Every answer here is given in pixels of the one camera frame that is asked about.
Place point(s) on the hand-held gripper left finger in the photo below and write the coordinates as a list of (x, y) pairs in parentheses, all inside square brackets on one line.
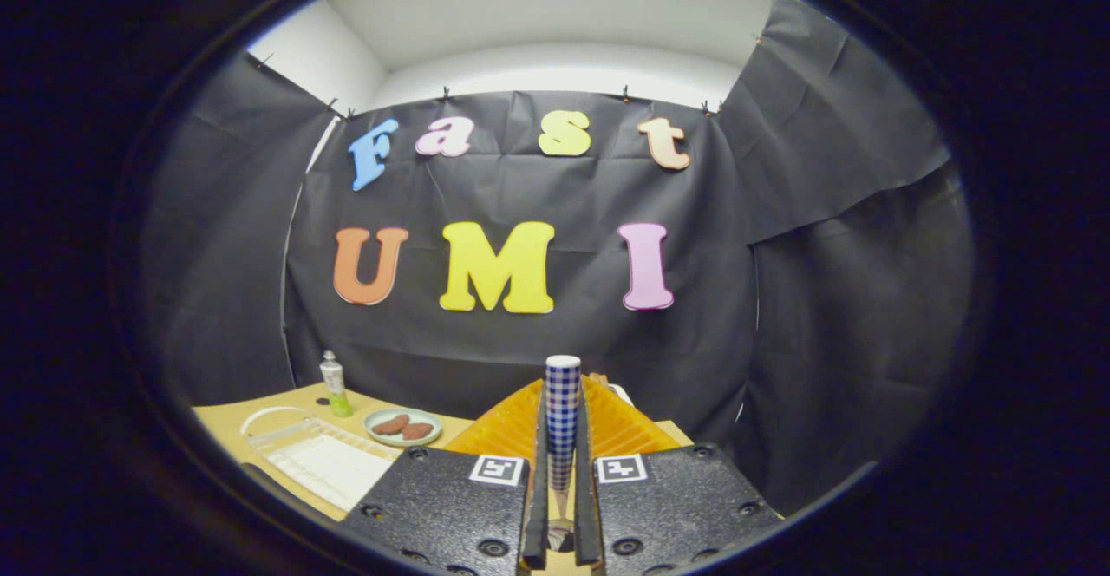
[(536, 515)]

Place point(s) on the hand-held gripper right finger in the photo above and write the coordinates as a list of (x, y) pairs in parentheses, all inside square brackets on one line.
[(588, 515)]

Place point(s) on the pale green plate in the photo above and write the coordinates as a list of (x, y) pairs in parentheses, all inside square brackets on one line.
[(403, 441)]

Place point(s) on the cream toaster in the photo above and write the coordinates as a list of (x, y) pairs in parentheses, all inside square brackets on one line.
[(621, 395)]

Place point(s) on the brown meat patty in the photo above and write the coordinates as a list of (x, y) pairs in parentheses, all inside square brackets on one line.
[(390, 425), (417, 431)]

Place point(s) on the black backdrop cloth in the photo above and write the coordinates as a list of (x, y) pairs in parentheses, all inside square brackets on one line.
[(520, 342)]

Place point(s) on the white and green bottle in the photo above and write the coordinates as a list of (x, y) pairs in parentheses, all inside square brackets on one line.
[(335, 385)]

